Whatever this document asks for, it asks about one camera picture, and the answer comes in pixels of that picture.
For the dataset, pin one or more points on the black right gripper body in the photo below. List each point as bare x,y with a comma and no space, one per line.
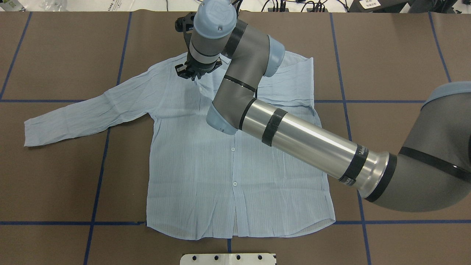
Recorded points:
204,67

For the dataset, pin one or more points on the light blue button-up shirt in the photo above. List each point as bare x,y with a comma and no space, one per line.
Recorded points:
202,182

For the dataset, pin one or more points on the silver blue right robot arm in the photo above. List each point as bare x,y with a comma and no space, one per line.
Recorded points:
431,170

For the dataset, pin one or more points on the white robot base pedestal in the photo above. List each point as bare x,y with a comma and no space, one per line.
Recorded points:
229,259

